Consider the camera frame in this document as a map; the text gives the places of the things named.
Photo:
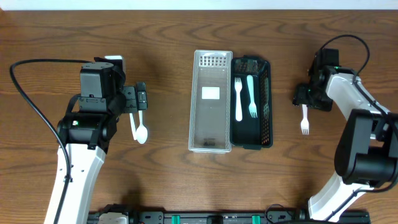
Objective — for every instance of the black plastic basket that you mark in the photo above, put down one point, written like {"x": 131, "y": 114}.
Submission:
{"x": 252, "y": 133}

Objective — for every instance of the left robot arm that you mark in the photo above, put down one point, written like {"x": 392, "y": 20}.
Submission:
{"x": 85, "y": 131}

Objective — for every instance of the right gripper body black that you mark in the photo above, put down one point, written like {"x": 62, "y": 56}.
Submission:
{"x": 302, "y": 98}

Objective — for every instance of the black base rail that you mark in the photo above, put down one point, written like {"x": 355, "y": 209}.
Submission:
{"x": 115, "y": 213}

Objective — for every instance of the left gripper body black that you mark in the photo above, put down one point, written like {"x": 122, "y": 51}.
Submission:
{"x": 137, "y": 99}

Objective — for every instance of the clear plastic basket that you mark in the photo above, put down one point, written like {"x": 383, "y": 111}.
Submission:
{"x": 210, "y": 102}

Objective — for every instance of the white plastic fork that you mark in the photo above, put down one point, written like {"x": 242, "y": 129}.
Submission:
{"x": 238, "y": 87}
{"x": 305, "y": 123}

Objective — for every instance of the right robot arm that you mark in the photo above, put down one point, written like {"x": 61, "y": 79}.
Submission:
{"x": 366, "y": 155}

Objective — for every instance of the pale green plastic fork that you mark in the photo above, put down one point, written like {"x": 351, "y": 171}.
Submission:
{"x": 252, "y": 105}

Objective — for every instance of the white plastic spoon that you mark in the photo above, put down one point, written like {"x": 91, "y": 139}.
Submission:
{"x": 141, "y": 131}
{"x": 133, "y": 126}

